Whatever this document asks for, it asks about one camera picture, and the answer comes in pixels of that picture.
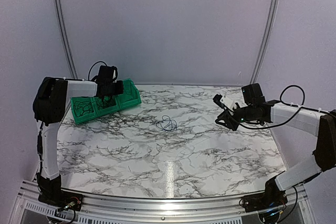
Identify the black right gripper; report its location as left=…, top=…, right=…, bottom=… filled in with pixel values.
left=215, top=105, right=255, bottom=131

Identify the brown cable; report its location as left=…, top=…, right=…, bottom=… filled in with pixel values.
left=94, top=95, right=117, bottom=111

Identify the blue cable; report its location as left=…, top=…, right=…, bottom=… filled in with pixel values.
left=123, top=84, right=134, bottom=99
left=156, top=115, right=178, bottom=132

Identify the black cable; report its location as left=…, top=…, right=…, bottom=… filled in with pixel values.
left=73, top=100, right=94, bottom=117

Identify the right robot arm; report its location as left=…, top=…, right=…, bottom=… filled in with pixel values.
left=213, top=83, right=335, bottom=207

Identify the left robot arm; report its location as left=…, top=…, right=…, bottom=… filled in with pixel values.
left=33, top=64, right=123, bottom=206

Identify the green bin middle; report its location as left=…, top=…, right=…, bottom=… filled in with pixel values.
left=91, top=96, right=120, bottom=117

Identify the green bin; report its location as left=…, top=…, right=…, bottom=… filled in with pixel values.
left=91, top=96, right=120, bottom=117
left=71, top=97, right=98, bottom=124
left=116, top=79, right=141, bottom=110

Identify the green bin right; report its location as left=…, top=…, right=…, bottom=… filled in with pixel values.
left=116, top=79, right=141, bottom=110

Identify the green bin left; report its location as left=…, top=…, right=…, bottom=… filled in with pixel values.
left=71, top=97, right=98, bottom=124

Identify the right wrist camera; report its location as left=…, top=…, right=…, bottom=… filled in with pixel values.
left=213, top=94, right=238, bottom=111

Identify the left aluminium corner post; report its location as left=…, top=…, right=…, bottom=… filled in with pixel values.
left=54, top=0, right=78, bottom=79

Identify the aluminium corner post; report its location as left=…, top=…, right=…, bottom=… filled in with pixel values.
left=250, top=0, right=279, bottom=84
left=54, top=0, right=78, bottom=79

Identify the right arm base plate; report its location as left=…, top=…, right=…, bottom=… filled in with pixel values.
left=239, top=188, right=288, bottom=212

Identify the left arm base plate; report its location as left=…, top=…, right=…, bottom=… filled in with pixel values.
left=38, top=189, right=83, bottom=211

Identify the right aluminium corner post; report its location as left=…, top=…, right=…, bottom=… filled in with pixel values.
left=250, top=0, right=279, bottom=84

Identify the aluminium front rail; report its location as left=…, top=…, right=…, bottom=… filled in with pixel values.
left=9, top=180, right=315, bottom=223

